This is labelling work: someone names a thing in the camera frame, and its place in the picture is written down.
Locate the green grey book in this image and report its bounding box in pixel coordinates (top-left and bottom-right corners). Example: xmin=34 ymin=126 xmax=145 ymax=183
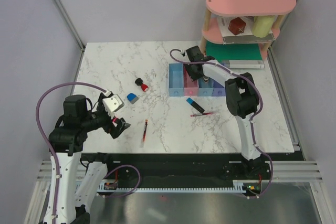
xmin=205 ymin=41 xmax=265 ymax=69

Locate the blue grey eraser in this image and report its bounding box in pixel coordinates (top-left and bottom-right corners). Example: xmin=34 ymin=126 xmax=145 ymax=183
xmin=127 ymin=93 xmax=139 ymax=104

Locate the purple cable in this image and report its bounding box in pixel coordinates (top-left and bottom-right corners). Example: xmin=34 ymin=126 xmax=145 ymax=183
xmin=170 ymin=48 xmax=275 ymax=200
xmin=36 ymin=82 xmax=112 ymax=224

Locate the light blue drawer bin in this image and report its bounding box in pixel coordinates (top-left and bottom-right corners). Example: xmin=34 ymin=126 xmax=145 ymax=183
xmin=168 ymin=63 xmax=184 ymax=97

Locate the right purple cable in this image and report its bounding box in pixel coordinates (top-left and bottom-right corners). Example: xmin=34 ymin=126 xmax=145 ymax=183
xmin=170 ymin=48 xmax=275 ymax=200

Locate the pink wooden shelf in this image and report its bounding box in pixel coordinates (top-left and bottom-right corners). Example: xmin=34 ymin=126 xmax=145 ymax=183
xmin=200 ymin=0 xmax=297 ymax=52

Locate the blue cap black highlighter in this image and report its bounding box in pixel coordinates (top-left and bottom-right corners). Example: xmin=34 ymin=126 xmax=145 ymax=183
xmin=186 ymin=98 xmax=205 ymax=113

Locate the red black stamp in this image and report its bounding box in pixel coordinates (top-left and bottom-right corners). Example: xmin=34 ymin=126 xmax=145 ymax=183
xmin=135 ymin=78 xmax=149 ymax=92

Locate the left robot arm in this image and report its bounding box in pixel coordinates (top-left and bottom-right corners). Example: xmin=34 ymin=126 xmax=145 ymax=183
xmin=43 ymin=91 xmax=130 ymax=223

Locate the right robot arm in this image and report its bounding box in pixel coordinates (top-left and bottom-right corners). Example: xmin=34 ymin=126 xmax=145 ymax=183
xmin=181 ymin=46 xmax=272 ymax=179

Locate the white book on shelf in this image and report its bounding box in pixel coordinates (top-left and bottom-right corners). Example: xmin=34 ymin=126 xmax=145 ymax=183
xmin=216 ymin=16 xmax=280 ymax=44

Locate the dark red cube box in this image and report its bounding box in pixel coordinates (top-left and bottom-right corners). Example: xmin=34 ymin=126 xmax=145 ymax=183
xmin=228 ymin=17 xmax=246 ymax=36

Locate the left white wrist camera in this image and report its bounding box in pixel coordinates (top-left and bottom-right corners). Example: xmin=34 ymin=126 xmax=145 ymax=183
xmin=102 ymin=94 xmax=124 ymax=117

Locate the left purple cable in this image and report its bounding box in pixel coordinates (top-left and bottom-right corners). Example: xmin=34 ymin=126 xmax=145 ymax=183
xmin=36 ymin=82 xmax=112 ymax=224

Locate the purple drawer bin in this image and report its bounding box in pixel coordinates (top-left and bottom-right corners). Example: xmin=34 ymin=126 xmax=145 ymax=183
xmin=212 ymin=80 xmax=226 ymax=97

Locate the red gel pen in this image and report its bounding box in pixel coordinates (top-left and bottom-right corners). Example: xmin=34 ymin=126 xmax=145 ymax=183
xmin=190 ymin=111 xmax=217 ymax=118

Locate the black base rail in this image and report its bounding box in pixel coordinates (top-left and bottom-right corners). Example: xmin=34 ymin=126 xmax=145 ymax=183
xmin=82 ymin=153 xmax=271 ymax=188

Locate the pale yellow cylinder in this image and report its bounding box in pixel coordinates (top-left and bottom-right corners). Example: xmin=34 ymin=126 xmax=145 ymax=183
xmin=251 ymin=16 xmax=275 ymax=38

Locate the red black pen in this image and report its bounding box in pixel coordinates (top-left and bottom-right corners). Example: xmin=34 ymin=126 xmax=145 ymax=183
xmin=141 ymin=119 xmax=148 ymax=147

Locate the white cable duct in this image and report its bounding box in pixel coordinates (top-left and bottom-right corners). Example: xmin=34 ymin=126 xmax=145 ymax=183
xmin=97 ymin=182 xmax=261 ymax=194

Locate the pink drawer bin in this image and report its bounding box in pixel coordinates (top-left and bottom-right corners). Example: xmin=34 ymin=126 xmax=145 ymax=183
xmin=183 ymin=67 xmax=199 ymax=97

